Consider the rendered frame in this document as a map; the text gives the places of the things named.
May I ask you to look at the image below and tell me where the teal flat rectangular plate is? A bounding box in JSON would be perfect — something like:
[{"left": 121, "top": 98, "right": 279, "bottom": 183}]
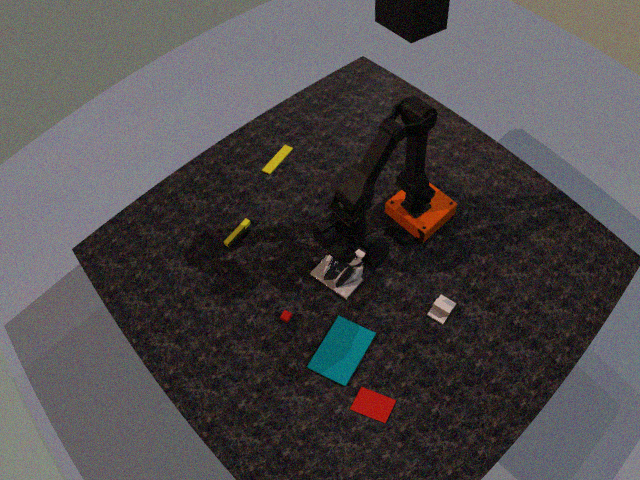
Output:
[{"left": 307, "top": 316, "right": 376, "bottom": 387}]

